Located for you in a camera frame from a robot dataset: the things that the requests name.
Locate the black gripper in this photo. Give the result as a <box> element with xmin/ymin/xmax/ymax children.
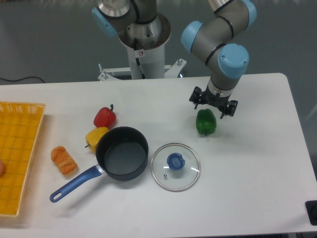
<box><xmin>189</xmin><ymin>86</ymin><xmax>238</xmax><ymax>119</ymax></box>

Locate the green bell pepper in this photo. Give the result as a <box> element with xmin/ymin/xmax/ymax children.
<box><xmin>196</xmin><ymin>109</ymin><xmax>216</xmax><ymax>135</ymax></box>

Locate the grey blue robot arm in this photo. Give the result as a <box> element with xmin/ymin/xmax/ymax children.
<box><xmin>92</xmin><ymin>0</ymin><xmax>257</xmax><ymax>116</ymax></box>

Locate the glass lid blue knob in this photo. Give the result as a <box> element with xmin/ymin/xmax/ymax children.
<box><xmin>150</xmin><ymin>143</ymin><xmax>201</xmax><ymax>192</ymax></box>

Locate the red bell pepper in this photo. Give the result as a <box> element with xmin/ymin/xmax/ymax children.
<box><xmin>93</xmin><ymin>104</ymin><xmax>116</xmax><ymax>128</ymax></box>

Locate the yellow bell pepper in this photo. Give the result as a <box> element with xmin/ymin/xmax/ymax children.
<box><xmin>85</xmin><ymin>127</ymin><xmax>109</xmax><ymax>154</ymax></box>

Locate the black device at table corner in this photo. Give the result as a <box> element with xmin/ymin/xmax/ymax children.
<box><xmin>305</xmin><ymin>200</ymin><xmax>317</xmax><ymax>226</ymax></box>

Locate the orange bread roll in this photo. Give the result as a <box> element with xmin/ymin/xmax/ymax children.
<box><xmin>51</xmin><ymin>146</ymin><xmax>78</xmax><ymax>177</ymax></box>

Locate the yellow woven basket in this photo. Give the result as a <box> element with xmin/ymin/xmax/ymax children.
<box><xmin>0</xmin><ymin>101</ymin><xmax>46</xmax><ymax>217</ymax></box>

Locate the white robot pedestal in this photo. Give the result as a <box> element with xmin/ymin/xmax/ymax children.
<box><xmin>98</xmin><ymin>12</ymin><xmax>187</xmax><ymax>81</ymax></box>

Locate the black saucepan blue handle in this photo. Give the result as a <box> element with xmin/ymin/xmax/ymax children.
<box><xmin>50</xmin><ymin>126</ymin><xmax>149</xmax><ymax>203</ymax></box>

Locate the black floor cable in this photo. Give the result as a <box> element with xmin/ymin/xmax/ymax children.
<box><xmin>0</xmin><ymin>76</ymin><xmax>46</xmax><ymax>83</ymax></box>

